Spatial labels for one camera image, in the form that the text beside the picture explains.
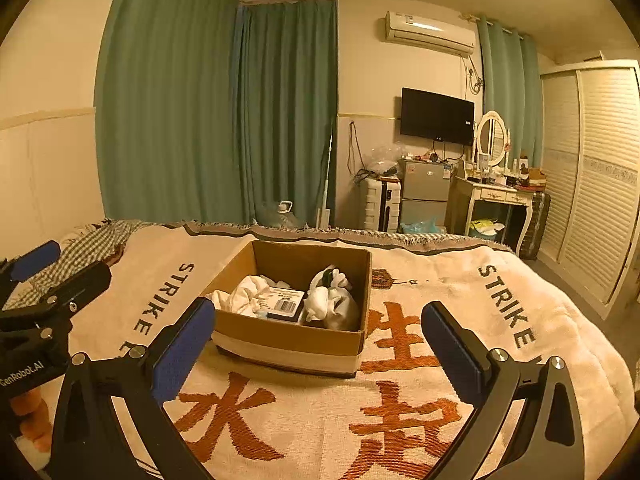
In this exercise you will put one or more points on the white air conditioner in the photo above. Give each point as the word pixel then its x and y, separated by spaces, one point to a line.
pixel 430 32

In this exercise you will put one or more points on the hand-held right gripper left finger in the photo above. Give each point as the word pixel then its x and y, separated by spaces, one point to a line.
pixel 182 355

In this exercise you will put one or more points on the white oval mirror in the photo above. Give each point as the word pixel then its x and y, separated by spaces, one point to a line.
pixel 492 137

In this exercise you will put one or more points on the white louvred wardrobe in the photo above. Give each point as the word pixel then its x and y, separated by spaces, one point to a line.
pixel 600 185

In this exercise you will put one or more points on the narrow green curtain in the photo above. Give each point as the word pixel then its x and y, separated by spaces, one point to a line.
pixel 510 95

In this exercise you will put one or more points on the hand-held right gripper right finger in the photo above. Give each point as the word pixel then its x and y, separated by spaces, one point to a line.
pixel 450 355

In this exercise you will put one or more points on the grey mini fridge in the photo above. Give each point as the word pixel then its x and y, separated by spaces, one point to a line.
pixel 424 195

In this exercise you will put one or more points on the green window curtain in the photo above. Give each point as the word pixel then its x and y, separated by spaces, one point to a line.
pixel 290 120

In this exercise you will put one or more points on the brown cardboard box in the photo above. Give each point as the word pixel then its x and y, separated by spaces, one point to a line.
pixel 290 345

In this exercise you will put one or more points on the white and green sock bundle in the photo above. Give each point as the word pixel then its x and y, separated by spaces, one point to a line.
pixel 325 305

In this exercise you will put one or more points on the white suitcase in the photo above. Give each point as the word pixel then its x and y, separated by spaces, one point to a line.
pixel 380 205

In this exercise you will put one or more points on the blue plastic bag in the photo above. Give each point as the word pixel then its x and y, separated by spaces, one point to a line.
pixel 422 227

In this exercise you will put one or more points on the white mop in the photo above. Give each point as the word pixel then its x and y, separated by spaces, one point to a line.
pixel 325 210

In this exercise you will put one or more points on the tissue pack with barcode label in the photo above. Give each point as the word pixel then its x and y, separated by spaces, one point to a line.
pixel 286 305

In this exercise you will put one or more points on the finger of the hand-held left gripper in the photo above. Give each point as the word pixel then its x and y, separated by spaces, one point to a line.
pixel 35 260
pixel 85 282

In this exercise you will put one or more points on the clear water bottle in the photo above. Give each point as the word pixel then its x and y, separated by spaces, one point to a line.
pixel 280 217

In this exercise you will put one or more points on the wide green curtain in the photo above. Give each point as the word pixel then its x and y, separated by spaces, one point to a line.
pixel 165 110

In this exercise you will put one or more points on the printed cream blanket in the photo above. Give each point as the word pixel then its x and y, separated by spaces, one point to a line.
pixel 300 410

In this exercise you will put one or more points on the white cloth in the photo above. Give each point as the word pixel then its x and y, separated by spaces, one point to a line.
pixel 245 292

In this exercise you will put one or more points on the yellow and white bag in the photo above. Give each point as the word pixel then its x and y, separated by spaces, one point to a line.
pixel 485 229

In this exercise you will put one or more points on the white dressing table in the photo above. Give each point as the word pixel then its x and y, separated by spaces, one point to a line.
pixel 495 194

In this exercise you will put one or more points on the small brown box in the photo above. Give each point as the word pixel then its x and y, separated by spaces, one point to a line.
pixel 537 175

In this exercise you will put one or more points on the clear plastic bag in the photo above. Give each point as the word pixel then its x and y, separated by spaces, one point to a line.
pixel 382 160

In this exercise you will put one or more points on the checked bed sheet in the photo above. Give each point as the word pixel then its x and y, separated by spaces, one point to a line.
pixel 100 240

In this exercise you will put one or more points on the wall-mounted black television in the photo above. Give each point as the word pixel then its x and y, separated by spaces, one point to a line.
pixel 437 115

